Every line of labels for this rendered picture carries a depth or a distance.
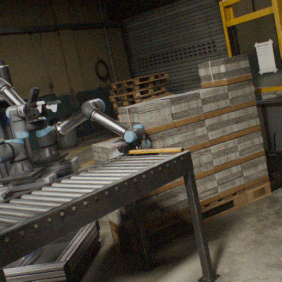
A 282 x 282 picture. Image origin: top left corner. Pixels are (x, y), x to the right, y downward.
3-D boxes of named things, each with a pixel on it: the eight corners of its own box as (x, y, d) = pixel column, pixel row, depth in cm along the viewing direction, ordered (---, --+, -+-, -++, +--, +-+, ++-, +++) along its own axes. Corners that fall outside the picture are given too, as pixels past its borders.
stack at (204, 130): (112, 242, 352) (90, 144, 340) (222, 198, 410) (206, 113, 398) (133, 254, 319) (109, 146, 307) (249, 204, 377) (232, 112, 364)
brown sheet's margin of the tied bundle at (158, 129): (134, 135, 336) (133, 130, 335) (164, 126, 350) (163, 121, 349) (144, 135, 322) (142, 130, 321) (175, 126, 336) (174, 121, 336)
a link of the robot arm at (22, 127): (37, 135, 250) (33, 116, 248) (22, 139, 241) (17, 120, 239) (28, 136, 254) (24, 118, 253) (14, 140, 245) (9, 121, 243)
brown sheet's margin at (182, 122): (152, 126, 368) (151, 121, 368) (180, 119, 383) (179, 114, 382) (175, 126, 336) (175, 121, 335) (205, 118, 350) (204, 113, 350)
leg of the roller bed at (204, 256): (207, 275, 263) (186, 170, 253) (215, 276, 260) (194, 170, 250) (202, 280, 259) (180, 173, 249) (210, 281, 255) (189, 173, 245)
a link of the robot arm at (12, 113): (17, 119, 251) (14, 105, 250) (30, 117, 245) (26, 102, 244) (6, 122, 244) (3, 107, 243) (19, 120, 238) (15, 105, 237)
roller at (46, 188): (48, 193, 233) (46, 184, 232) (106, 196, 203) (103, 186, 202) (41, 196, 229) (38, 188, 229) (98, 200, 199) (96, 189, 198)
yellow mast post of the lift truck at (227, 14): (248, 171, 450) (218, 2, 425) (254, 168, 455) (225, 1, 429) (254, 172, 443) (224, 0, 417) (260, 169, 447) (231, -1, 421)
